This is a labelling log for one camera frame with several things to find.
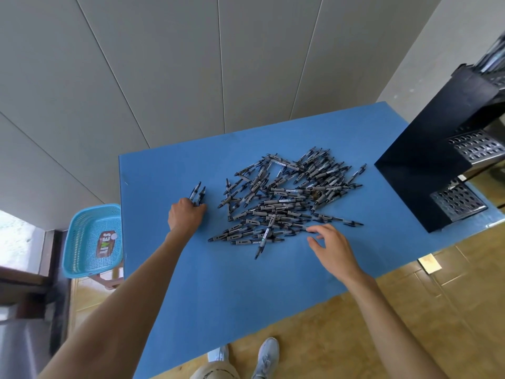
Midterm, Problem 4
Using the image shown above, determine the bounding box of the person's right forearm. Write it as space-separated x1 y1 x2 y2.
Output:
347 274 449 379

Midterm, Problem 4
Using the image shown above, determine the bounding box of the dark framed glass door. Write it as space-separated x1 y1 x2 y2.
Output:
0 208 72 379

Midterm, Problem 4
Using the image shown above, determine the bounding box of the blue plastic basket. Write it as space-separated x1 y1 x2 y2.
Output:
62 204 124 279

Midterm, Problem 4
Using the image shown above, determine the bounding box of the brass floor plate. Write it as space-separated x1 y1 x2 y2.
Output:
418 253 442 274

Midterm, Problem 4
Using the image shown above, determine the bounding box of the brown stool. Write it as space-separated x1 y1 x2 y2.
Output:
91 264 125 290

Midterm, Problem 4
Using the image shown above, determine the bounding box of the person's right hand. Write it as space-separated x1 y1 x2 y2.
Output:
307 223 376 288

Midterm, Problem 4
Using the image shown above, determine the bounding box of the light blue shoe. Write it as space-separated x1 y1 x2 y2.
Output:
207 345 229 364
252 337 280 379

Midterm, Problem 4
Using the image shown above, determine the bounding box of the blue table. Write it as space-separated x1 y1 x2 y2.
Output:
118 101 505 379

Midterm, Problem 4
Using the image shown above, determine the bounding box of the person's left hand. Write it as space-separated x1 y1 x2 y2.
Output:
167 197 208 242

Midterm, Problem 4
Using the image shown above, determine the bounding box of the black tiered pen display stand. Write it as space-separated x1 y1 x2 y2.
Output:
373 63 505 234

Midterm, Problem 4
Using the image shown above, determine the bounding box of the pile of black pens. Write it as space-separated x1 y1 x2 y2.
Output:
208 147 368 260

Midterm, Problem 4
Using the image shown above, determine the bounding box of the row of black pens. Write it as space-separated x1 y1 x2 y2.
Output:
473 31 505 74

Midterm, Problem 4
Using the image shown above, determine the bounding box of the light blue right shoe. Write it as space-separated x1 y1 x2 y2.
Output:
252 337 280 379

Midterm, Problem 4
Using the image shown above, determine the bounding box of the light blue left shoe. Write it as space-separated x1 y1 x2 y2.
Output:
207 345 229 364

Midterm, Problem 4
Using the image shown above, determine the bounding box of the person's left forearm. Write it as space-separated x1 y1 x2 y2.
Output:
39 231 190 379

